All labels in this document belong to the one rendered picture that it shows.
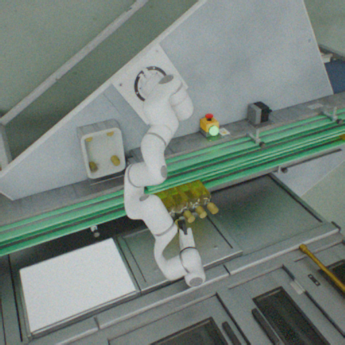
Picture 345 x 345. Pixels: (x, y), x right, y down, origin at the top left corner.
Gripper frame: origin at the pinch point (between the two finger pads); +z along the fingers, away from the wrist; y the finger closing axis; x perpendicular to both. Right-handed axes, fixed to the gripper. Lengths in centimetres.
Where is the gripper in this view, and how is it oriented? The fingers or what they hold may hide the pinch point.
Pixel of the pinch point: (181, 227)
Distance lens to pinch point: 169.5
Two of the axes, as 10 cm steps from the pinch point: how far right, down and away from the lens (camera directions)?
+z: -1.7, -5.8, 8.0
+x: -9.9, 1.1, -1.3
